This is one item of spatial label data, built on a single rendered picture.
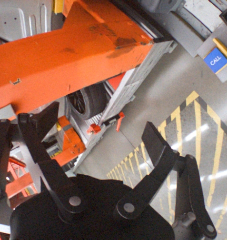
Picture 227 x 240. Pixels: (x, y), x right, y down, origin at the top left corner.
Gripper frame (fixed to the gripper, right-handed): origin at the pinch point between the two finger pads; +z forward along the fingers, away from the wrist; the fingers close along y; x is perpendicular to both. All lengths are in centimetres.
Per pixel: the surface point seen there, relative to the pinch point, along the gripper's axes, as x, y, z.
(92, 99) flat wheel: -28, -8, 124
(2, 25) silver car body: 19, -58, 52
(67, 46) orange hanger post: 10.5, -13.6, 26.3
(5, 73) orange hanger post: 1.5, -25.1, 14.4
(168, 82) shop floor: 7, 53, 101
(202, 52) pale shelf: 23, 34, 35
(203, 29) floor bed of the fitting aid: 46, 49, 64
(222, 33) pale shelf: 31, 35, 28
